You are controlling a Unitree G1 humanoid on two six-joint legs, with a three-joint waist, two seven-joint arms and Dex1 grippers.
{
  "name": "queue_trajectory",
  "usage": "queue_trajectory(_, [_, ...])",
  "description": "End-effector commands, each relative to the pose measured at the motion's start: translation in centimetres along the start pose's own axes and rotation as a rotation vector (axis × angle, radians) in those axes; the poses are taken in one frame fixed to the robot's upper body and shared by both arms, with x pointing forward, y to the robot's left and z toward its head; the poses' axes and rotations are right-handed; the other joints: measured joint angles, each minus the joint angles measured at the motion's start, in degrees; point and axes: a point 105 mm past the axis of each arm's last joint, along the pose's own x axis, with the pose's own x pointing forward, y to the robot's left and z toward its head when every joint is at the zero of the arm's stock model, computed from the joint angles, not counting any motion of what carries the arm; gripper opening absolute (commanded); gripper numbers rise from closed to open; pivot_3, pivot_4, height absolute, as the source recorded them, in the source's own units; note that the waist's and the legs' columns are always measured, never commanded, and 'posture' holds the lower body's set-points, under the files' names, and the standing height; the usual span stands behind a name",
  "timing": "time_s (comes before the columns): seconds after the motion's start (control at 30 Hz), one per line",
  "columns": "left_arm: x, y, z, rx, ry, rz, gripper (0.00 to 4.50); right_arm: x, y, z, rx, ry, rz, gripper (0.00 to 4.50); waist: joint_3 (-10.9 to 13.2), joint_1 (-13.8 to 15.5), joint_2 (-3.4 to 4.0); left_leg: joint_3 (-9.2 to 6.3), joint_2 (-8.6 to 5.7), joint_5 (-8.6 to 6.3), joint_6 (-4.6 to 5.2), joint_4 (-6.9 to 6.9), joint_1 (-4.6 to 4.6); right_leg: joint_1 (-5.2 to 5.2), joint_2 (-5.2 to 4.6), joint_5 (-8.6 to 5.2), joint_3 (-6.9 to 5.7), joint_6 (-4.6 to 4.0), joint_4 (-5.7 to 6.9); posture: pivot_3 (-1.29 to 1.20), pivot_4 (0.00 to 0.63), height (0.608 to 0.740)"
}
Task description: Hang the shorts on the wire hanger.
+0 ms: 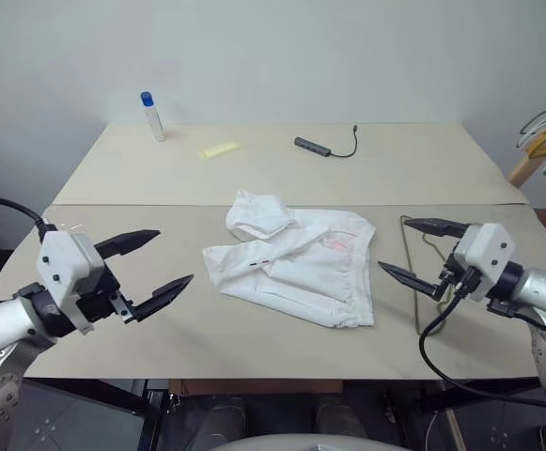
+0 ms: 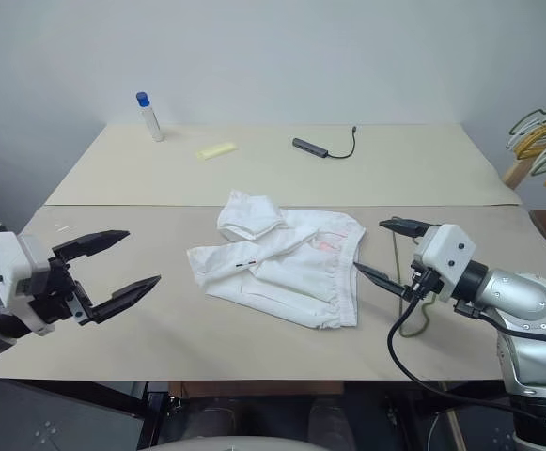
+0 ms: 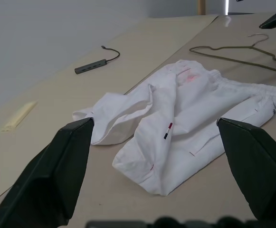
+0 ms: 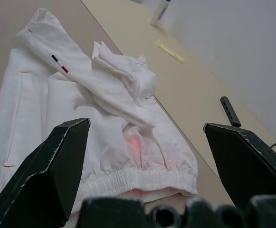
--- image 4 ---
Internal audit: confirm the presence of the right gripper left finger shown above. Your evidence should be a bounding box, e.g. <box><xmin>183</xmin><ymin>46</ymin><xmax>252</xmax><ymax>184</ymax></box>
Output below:
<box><xmin>0</xmin><ymin>117</ymin><xmax>91</xmax><ymax>228</ymax></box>

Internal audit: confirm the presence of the grey USB hub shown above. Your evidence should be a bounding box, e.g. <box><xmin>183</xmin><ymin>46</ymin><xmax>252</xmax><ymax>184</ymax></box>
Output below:
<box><xmin>219</xmin><ymin>95</ymin><xmax>242</xmax><ymax>127</ymax></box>

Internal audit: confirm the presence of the clear tube with blue cap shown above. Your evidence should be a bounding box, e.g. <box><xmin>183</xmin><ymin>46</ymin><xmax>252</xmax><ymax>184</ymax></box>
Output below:
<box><xmin>149</xmin><ymin>0</ymin><xmax>172</xmax><ymax>27</ymax></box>

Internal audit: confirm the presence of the white t-shirt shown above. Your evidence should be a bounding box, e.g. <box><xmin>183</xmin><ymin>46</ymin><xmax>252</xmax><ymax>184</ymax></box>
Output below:
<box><xmin>0</xmin><ymin>9</ymin><xmax>199</xmax><ymax>216</ymax></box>

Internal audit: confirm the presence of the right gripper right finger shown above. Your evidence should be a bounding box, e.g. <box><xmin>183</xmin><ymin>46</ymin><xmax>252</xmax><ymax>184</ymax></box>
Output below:
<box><xmin>203</xmin><ymin>123</ymin><xmax>276</xmax><ymax>209</ymax></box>

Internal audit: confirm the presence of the pale yellow flat strip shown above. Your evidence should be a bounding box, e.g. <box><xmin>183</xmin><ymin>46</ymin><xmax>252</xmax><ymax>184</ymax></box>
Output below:
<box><xmin>154</xmin><ymin>38</ymin><xmax>186</xmax><ymax>65</ymax></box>

